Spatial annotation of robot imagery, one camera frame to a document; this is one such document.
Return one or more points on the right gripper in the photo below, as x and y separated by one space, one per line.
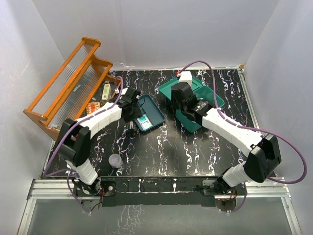
174 105

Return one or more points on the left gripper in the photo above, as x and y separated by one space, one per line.
136 114

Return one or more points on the teal white wipe packet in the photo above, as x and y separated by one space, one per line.
144 123

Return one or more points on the blue divided tray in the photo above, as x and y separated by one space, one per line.
153 112

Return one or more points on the black handled scissors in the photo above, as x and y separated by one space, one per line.
132 130

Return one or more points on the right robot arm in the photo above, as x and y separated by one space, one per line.
262 152

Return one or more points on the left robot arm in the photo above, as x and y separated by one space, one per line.
74 140

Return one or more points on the white small box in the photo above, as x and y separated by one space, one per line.
106 92

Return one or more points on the orange patterned packet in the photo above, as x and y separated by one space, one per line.
92 107

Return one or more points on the clear plastic cup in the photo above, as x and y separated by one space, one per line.
115 161

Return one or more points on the orange wooden shelf rack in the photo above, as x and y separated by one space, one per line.
71 88

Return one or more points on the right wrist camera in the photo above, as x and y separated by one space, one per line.
185 76

